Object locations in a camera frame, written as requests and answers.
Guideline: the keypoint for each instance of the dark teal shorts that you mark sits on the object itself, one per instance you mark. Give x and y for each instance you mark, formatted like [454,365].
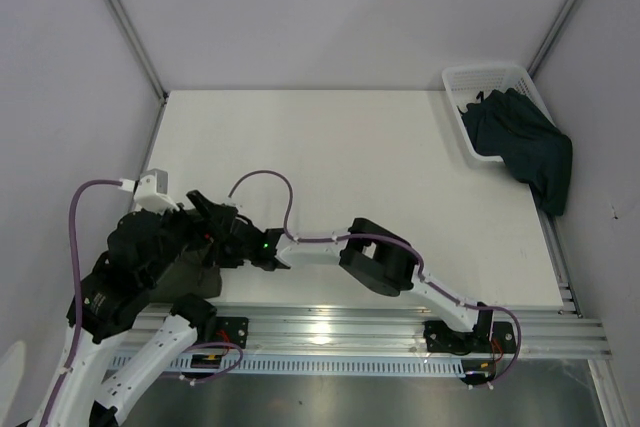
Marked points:
[535,152]

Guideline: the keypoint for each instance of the aluminium frame post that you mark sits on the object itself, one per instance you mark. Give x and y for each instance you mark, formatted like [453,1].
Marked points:
[131,37]
[559,24]

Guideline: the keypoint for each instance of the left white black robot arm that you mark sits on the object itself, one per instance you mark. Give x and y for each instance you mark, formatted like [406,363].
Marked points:
[139,252]

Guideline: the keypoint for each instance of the olive green shorts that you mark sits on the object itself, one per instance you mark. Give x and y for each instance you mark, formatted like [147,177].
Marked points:
[191,273]

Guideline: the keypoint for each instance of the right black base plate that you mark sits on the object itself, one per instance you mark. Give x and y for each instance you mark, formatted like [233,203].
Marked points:
[440,338]

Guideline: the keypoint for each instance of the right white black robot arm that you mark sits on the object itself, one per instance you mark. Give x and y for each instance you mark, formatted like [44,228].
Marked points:
[381,261]

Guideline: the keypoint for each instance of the left aluminium frame post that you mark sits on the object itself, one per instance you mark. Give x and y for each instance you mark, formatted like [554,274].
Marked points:
[131,37]

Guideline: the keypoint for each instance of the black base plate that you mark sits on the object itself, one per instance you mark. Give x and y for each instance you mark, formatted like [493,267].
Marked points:
[233,330]
[440,338]

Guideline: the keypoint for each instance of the aluminium mounting rail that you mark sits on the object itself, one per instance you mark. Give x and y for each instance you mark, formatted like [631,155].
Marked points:
[398,332]

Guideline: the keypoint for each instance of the right aluminium frame post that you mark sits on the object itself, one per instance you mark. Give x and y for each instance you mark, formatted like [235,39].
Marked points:
[559,24]

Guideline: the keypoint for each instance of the white perforated plastic basket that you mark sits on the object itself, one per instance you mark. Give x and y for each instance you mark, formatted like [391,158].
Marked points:
[466,84]

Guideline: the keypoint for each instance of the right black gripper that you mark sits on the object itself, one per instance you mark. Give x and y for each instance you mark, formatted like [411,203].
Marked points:
[222,260]

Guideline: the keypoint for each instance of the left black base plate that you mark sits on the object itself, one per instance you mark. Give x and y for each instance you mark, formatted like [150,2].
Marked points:
[233,330]

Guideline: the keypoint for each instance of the slotted grey cable duct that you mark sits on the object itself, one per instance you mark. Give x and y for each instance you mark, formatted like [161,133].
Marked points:
[193,363]

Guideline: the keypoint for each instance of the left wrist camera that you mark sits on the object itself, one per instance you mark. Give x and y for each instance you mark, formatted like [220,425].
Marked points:
[151,193]

